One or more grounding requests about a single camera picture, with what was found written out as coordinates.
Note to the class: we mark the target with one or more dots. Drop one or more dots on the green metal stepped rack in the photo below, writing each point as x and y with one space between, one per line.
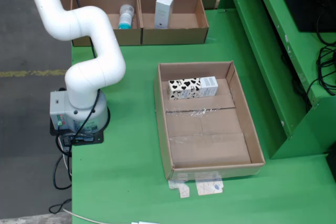
262 51

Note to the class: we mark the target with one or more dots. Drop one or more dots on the cow print hand cream box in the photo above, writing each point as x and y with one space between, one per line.
191 87

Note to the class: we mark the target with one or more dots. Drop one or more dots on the grey robot control box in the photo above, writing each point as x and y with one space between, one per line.
57 108

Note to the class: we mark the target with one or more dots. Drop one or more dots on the shallow cardboard tray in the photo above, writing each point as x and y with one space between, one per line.
210 150

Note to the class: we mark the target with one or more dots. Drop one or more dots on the tall white carton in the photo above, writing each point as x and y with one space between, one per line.
162 11

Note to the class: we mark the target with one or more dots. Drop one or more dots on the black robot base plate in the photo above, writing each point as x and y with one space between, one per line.
89 140

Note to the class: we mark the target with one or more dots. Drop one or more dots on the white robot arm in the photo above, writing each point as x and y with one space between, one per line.
78 24

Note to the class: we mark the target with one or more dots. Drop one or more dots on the white bottle with teal label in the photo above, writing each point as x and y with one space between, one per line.
126 19

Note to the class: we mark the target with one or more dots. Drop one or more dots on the white torn paper label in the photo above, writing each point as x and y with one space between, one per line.
182 190
210 186

